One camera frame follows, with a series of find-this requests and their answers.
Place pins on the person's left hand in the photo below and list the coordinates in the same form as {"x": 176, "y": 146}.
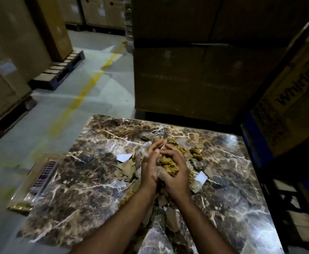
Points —
{"x": 149, "y": 174}

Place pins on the yellow blue printed cardboard box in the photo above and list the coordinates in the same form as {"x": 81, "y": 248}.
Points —
{"x": 292, "y": 111}

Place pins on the pile of cardboard and paper scraps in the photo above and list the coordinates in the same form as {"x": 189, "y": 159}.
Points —
{"x": 125, "y": 170}

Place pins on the large beige cardboard box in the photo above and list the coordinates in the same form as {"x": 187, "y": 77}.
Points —
{"x": 1, "y": 97}
{"x": 19, "y": 37}

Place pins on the grey wrapped pallet load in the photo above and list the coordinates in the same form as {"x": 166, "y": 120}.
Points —
{"x": 128, "y": 26}

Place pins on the beige background cardboard box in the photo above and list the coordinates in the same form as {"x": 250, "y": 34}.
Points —
{"x": 115, "y": 13}
{"x": 93, "y": 11}
{"x": 70, "y": 10}

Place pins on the person's right hand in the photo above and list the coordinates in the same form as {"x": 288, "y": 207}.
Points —
{"x": 179, "y": 185}

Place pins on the marble pattern table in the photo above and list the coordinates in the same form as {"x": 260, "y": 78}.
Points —
{"x": 85, "y": 182}

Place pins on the white paper piece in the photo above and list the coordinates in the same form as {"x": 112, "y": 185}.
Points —
{"x": 124, "y": 157}
{"x": 200, "y": 177}

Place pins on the large dark cardboard box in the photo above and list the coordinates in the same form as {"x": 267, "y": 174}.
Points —
{"x": 196, "y": 84}
{"x": 210, "y": 18}

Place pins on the checked cloth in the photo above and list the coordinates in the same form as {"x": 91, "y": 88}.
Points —
{"x": 44, "y": 177}

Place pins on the dark floor pallet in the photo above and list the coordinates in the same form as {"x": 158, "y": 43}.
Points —
{"x": 11, "y": 119}

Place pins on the wooden pallet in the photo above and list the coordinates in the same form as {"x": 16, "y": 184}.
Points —
{"x": 299, "y": 222}

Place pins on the blue pallet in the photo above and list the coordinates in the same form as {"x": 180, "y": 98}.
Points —
{"x": 54, "y": 74}

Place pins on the person's right forearm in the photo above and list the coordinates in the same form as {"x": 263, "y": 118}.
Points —
{"x": 202, "y": 227}

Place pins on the person's left forearm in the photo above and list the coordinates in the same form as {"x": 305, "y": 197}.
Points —
{"x": 117, "y": 227}

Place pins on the brown cardboard box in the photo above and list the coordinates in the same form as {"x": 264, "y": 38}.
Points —
{"x": 54, "y": 29}

